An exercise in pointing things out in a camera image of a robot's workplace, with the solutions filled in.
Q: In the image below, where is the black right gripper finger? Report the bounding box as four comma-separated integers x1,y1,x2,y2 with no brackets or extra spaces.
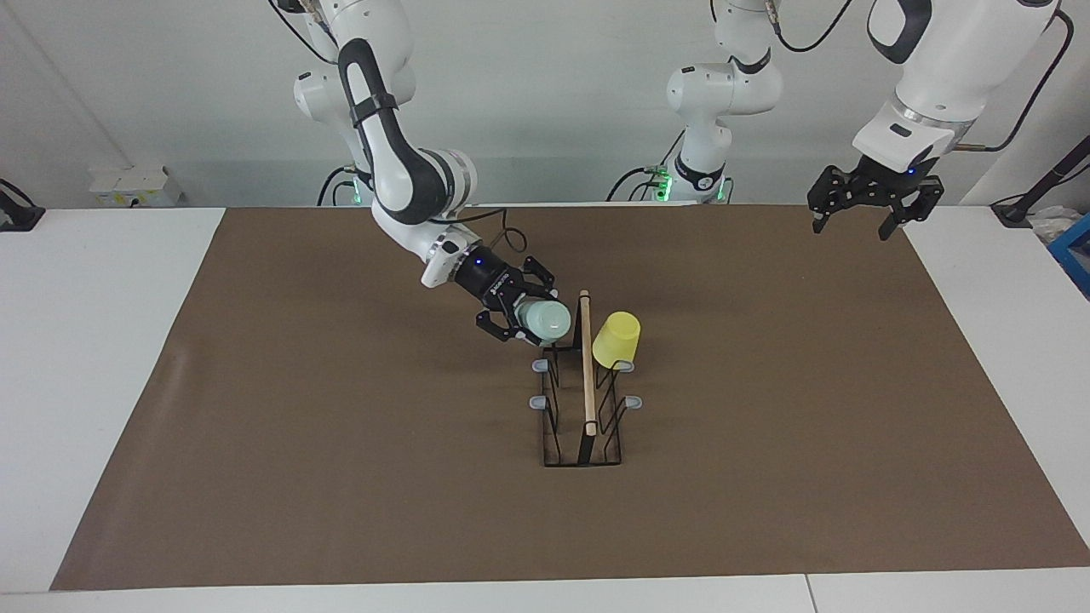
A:
519,257,559,301
474,308,533,345

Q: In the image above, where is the green plastic cup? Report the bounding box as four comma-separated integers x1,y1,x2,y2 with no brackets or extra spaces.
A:
515,299,572,347

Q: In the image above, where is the yellow plastic cup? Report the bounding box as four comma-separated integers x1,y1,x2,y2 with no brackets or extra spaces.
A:
592,312,641,370

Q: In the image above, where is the crumpled clear plastic bag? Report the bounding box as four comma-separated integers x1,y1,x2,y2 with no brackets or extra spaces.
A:
1029,206,1081,243

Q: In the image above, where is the black pole stand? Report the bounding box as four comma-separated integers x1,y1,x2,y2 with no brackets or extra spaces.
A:
990,135,1090,228

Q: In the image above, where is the blue box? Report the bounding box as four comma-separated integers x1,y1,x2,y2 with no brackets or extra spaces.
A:
1047,213,1090,297

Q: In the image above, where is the brown table mat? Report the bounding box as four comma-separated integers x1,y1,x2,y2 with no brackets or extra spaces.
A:
49,204,1090,592

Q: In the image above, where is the white power box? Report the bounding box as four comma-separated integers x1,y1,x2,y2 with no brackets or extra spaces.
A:
89,166,182,208

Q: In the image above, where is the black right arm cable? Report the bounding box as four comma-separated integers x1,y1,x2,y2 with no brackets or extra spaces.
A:
426,207,531,256

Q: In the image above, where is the black wire cup rack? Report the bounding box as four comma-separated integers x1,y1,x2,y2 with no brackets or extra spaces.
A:
530,289,643,467

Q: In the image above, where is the black clamp mount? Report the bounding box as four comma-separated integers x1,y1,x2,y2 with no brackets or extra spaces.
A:
0,179,45,232

